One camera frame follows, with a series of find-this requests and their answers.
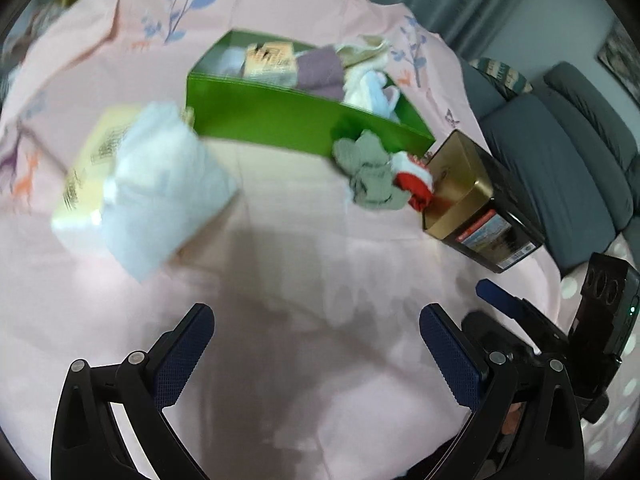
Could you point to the cream knitted cloth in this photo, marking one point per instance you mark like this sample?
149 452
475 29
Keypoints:
362 49

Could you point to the red and white sock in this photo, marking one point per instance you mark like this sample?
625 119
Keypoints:
415 182

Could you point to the cream and white soft packet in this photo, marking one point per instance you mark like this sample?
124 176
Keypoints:
160 185

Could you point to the purple cloth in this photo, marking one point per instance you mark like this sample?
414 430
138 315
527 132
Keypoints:
320 72

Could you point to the light blue elephant plush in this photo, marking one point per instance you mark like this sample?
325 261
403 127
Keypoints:
372 95

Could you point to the grey sofa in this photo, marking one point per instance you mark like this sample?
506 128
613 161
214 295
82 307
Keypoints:
560 160

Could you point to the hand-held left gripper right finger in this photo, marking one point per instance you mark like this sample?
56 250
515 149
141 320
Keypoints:
450 355

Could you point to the green cardboard box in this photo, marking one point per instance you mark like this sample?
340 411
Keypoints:
270 115

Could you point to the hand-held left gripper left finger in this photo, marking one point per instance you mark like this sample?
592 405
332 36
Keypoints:
182 355

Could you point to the gold metal tin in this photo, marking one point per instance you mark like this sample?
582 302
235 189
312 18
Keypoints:
465 185

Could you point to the framed wall picture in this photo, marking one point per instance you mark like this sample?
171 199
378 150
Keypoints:
622 52

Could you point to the patterned pillow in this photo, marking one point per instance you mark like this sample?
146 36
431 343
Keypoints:
505 75

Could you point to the pink printed bed sheet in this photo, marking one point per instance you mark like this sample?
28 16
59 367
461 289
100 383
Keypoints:
300 260

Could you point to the grey plush toy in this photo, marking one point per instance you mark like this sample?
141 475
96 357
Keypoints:
367 170

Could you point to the tan printed packet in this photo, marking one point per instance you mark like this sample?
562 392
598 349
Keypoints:
267 60

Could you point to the light blue cloth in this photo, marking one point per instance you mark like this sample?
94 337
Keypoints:
232 62

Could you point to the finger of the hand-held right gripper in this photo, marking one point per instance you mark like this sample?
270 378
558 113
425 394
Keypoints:
487 335
500 297

